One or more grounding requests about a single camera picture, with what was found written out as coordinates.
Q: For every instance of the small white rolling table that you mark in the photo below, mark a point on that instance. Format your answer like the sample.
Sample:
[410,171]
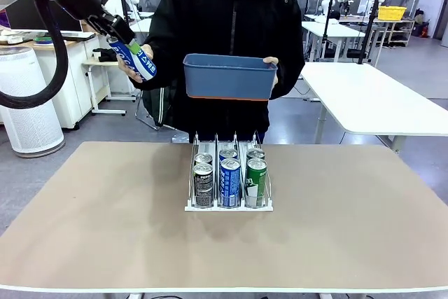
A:
[92,63]

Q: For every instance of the red fire extinguisher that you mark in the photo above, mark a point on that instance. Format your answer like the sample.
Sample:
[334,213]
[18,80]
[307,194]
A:
[424,31]

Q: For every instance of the black tripod stand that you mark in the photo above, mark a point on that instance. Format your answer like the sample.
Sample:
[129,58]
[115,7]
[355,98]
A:
[371,23]

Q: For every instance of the white side table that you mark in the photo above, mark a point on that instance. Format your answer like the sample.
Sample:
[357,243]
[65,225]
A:
[367,96]

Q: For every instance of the white background table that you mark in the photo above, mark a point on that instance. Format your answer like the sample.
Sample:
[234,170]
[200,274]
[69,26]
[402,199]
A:
[336,29]

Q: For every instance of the black keyboard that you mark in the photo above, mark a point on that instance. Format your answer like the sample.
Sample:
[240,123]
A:
[80,36]

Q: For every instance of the person's right hand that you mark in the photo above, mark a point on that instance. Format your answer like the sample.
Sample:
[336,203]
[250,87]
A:
[126,69]

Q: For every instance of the black-sleeved left forearm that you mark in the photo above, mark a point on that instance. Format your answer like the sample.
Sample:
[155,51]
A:
[288,78]

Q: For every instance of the wooden shelf unit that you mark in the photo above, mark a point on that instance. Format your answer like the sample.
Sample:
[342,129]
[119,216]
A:
[395,23]

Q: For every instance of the green bowl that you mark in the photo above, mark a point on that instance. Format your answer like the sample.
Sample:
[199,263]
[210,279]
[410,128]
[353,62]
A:
[43,41]

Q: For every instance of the dark green puffer jacket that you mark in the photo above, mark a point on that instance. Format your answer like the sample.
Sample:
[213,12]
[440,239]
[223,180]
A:
[154,106]

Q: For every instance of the black Pepsi can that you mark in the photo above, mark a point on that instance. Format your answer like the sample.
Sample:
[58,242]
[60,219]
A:
[203,158]
[203,183]

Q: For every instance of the black computer monitor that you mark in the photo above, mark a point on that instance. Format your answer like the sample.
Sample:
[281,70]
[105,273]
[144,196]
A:
[24,19]

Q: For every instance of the black cloth bundle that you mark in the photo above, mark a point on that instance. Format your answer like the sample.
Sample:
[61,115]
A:
[105,55]

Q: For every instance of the person in black jacket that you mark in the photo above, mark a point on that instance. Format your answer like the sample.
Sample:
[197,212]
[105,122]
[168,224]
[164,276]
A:
[217,15]

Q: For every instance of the black-sleeved right forearm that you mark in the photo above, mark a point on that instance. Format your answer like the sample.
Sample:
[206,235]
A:
[161,75]

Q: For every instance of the white air purifier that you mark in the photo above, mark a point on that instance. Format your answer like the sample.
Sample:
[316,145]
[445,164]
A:
[28,120]

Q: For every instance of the white cabinet desk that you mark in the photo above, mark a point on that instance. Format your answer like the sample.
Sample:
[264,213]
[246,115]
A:
[77,85]

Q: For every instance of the yellow plastic basket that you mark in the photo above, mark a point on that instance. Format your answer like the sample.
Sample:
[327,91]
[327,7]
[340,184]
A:
[392,13]

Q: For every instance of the green beverage can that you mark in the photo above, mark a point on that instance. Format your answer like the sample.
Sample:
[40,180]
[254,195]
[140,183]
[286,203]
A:
[256,180]
[255,153]

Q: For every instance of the blue Pocari Sweat can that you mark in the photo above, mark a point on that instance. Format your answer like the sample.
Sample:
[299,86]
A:
[228,154]
[230,183]
[138,62]

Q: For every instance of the person's left hand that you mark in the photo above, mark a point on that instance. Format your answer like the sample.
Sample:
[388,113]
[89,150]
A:
[274,68]

